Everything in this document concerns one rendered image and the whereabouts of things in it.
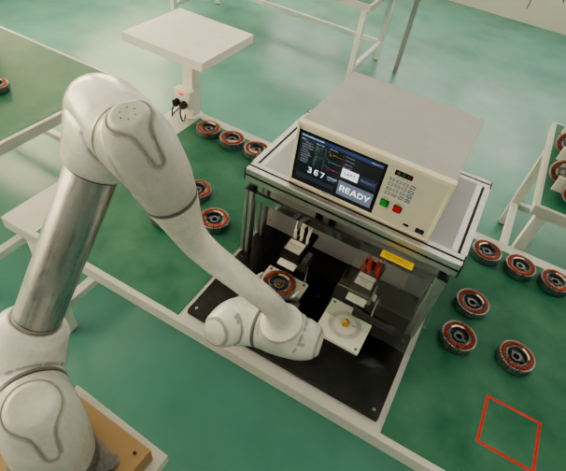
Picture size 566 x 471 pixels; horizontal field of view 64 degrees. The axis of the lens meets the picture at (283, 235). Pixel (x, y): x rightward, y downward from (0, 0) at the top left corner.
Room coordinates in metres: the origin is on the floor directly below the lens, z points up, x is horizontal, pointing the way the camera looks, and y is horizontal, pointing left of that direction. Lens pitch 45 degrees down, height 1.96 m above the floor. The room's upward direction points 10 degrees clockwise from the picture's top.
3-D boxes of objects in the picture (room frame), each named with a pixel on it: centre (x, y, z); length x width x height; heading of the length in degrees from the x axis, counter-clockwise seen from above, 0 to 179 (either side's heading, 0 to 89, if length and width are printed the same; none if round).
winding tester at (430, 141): (1.17, -0.26, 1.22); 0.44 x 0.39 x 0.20; 68
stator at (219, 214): (1.19, 0.26, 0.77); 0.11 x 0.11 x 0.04
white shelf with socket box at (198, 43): (1.74, 0.50, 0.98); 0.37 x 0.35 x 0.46; 68
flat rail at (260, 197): (0.96, -0.17, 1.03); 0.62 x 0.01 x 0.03; 68
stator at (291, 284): (0.92, -0.02, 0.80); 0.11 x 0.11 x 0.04
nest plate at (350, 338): (0.83, -0.24, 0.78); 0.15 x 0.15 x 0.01; 68
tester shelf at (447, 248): (1.17, -0.25, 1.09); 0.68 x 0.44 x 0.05; 68
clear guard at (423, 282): (0.81, -0.31, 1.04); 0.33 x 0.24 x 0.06; 158
